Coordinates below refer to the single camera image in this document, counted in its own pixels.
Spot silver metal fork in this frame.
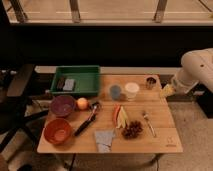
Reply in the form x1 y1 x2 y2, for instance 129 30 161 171
142 111 157 138

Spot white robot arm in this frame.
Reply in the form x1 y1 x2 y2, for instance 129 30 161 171
159 48 213 98

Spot purple bowl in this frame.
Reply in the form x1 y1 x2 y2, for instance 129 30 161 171
50 95 76 117

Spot red bowl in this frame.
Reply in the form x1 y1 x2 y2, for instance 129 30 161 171
44 118 72 145

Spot small metal cup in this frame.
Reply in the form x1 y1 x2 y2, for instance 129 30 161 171
146 77 156 90

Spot white cup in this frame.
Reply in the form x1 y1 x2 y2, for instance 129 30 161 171
125 82 140 101

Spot wooden folding table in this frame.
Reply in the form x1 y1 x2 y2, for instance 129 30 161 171
37 74 183 153

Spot brown pine cone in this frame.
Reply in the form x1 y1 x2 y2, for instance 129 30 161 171
122 121 143 139

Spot blue cup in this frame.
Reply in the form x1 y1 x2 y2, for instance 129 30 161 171
110 85 121 100

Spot red yellow fruit slices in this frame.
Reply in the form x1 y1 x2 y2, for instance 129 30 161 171
112 105 130 129

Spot grey folded cloth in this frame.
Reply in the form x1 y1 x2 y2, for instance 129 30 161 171
94 130 115 153

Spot green plastic tray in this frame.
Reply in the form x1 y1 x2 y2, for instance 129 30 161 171
50 65 100 97

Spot orange fruit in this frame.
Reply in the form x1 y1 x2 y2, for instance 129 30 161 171
77 98 89 110

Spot grey sponge block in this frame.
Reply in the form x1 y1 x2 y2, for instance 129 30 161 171
63 79 75 91

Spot dark sponge block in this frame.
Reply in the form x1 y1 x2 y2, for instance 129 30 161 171
56 77 65 90

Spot black office chair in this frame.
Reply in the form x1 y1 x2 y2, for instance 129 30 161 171
0 64 48 153

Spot black handled peeler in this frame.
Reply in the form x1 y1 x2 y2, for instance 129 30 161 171
74 102 100 136

